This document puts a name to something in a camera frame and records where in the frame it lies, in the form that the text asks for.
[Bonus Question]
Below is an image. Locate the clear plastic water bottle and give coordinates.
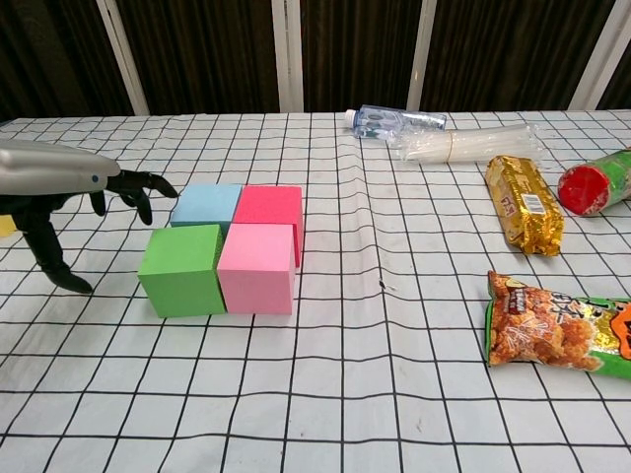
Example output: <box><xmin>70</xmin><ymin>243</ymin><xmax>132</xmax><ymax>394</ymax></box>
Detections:
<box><xmin>343</xmin><ymin>104</ymin><xmax>448</xmax><ymax>141</ymax></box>

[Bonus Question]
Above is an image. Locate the pink foam cube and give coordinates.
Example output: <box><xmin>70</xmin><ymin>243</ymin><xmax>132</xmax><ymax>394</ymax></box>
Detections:
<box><xmin>216</xmin><ymin>222</ymin><xmax>296</xmax><ymax>315</ymax></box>

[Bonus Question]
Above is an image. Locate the green fried snack bag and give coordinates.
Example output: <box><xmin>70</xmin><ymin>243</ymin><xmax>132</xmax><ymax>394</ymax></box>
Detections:
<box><xmin>485</xmin><ymin>269</ymin><xmax>631</xmax><ymax>381</ymax></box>

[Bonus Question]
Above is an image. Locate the gold foil biscuit pack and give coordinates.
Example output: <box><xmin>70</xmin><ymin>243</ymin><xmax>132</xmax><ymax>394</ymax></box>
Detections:
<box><xmin>485</xmin><ymin>155</ymin><xmax>566</xmax><ymax>258</ymax></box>

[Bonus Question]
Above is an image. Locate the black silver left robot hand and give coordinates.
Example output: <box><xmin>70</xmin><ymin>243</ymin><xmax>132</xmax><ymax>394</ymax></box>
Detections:
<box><xmin>0</xmin><ymin>139</ymin><xmax>179</xmax><ymax>296</ymax></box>

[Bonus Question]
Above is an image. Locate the white black-grid tablecloth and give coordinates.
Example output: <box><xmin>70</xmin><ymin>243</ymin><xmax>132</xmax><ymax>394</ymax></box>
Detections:
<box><xmin>0</xmin><ymin>108</ymin><xmax>631</xmax><ymax>473</ymax></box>

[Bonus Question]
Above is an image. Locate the clear pack of straws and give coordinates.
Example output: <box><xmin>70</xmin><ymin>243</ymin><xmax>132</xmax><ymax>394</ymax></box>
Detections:
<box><xmin>388</xmin><ymin>122</ymin><xmax>546</xmax><ymax>164</ymax></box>

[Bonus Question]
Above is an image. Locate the red foam cube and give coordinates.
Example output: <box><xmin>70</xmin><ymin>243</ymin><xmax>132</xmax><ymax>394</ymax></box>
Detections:
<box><xmin>232</xmin><ymin>185</ymin><xmax>304</xmax><ymax>269</ymax></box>

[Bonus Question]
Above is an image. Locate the green foam cube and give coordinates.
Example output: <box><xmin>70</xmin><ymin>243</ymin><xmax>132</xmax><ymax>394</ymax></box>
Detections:
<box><xmin>137</xmin><ymin>224</ymin><xmax>228</xmax><ymax>319</ymax></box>

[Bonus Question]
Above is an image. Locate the white double upright post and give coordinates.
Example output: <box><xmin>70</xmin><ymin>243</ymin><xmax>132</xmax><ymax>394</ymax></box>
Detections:
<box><xmin>270</xmin><ymin>0</ymin><xmax>306</xmax><ymax>113</ymax></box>

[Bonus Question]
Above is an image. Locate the white slanted frame post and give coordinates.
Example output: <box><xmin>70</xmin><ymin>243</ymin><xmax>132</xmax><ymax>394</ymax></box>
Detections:
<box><xmin>404</xmin><ymin>0</ymin><xmax>439</xmax><ymax>112</ymax></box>
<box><xmin>96</xmin><ymin>0</ymin><xmax>151</xmax><ymax>117</ymax></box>
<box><xmin>566</xmin><ymin>0</ymin><xmax>631</xmax><ymax>110</ymax></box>

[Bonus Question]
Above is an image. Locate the green can with red lid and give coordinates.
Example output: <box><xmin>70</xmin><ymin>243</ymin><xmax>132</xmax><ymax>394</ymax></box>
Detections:
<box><xmin>557</xmin><ymin>147</ymin><xmax>631</xmax><ymax>218</ymax></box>

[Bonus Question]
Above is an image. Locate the light blue foam cube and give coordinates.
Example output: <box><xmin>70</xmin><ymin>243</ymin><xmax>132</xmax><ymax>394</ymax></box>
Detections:
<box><xmin>170</xmin><ymin>183</ymin><xmax>244</xmax><ymax>229</ymax></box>

